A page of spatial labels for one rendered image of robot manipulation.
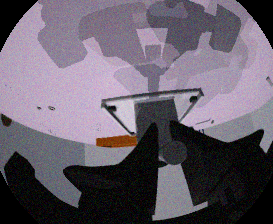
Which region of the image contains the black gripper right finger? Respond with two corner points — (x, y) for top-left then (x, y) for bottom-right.
(169, 120), (265, 206)

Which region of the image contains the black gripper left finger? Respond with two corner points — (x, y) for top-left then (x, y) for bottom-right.
(63, 123), (159, 216)

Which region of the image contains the orange rectangular tray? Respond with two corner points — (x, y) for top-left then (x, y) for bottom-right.
(96, 135), (137, 148)

